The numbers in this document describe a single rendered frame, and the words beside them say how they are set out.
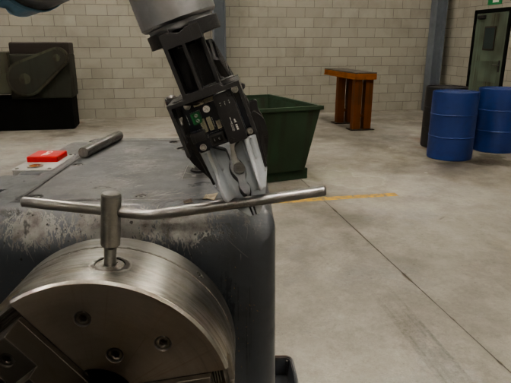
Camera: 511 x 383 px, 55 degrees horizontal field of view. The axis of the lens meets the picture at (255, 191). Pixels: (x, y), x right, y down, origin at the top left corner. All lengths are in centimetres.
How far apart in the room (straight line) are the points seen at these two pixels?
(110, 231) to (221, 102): 20
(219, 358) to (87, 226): 27
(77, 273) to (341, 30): 1073
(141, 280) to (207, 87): 23
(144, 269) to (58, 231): 19
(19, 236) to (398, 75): 1124
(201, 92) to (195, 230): 28
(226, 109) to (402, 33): 1132
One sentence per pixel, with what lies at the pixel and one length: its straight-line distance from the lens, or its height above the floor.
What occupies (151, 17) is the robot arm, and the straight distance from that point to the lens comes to 47.
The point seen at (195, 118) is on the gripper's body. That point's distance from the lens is 46.
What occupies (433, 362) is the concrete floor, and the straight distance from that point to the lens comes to 264.
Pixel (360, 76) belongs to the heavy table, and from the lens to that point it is 875.
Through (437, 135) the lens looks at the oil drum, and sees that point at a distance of 685.
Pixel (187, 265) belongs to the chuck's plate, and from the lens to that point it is 64.
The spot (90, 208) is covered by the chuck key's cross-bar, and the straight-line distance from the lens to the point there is 57.
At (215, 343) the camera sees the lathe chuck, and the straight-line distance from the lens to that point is 57.
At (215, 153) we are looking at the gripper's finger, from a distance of 52.
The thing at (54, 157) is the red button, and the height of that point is 126.
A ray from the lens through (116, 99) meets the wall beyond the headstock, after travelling 1051.
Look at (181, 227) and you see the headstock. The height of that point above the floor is 123.
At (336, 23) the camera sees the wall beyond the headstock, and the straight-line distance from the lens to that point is 1112.
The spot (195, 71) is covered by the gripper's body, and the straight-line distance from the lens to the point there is 45.
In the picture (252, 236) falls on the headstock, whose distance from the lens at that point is 68.
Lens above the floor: 148
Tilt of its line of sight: 17 degrees down
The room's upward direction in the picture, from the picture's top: straight up
